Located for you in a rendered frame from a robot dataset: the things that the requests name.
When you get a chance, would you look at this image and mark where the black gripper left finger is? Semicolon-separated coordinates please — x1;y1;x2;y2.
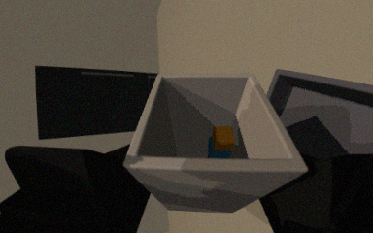
5;144;151;233

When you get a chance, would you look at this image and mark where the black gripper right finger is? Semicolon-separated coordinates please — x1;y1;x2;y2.
259;152;373;233

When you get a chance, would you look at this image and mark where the small blue block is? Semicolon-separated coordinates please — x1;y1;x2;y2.
208;137;231;159

